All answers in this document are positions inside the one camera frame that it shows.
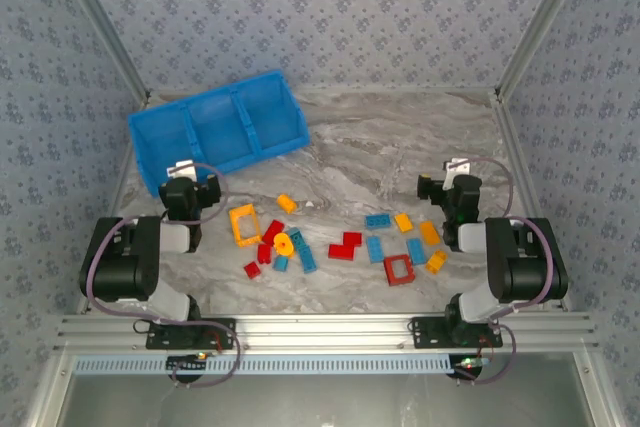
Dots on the small yellow lego brick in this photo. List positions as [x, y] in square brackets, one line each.
[287, 203]

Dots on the grey metal panel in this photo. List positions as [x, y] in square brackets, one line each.
[320, 402]

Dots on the yellow frame lego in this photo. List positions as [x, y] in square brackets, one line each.
[242, 208]

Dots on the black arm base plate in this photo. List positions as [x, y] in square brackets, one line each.
[422, 337]
[155, 339]

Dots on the small controller board with LED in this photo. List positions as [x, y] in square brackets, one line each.
[470, 363]
[185, 363]

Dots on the small blue lego brick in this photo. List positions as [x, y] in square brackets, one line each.
[281, 263]

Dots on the wide aluminium base rail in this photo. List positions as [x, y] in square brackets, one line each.
[320, 332]

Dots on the aluminium corner post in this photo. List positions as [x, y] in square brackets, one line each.
[111, 32]
[534, 32]

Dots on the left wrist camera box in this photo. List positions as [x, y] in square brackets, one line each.
[181, 168]

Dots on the blue three-compartment plastic bin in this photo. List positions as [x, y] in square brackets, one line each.
[225, 132]

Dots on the thin aluminium table rail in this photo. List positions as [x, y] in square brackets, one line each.
[400, 91]

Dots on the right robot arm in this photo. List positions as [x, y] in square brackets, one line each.
[525, 272]

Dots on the long blue lego brick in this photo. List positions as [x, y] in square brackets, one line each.
[306, 258]

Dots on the red frame lego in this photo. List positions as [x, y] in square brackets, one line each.
[403, 281]

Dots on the yellow round lego disc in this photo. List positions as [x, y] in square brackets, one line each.
[283, 244]

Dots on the aluminium side rail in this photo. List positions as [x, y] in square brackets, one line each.
[521, 172]

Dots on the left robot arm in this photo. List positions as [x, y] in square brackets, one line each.
[120, 267]

